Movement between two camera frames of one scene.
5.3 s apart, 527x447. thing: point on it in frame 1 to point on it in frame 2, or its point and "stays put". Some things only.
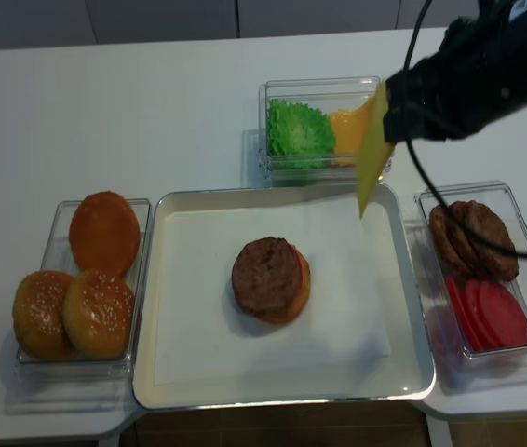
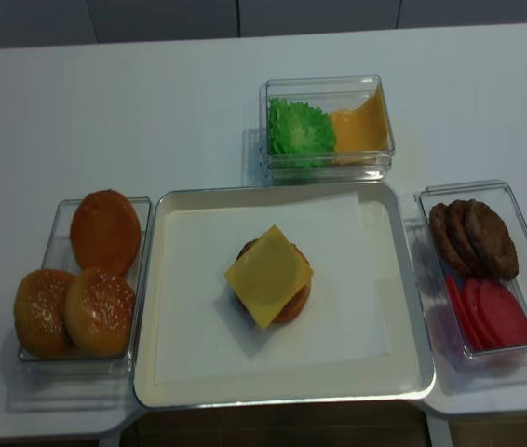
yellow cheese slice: (374, 151) to (268, 275)
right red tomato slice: (503, 321) stays put
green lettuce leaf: (299, 136) stays put
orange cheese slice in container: (349, 128) stays put
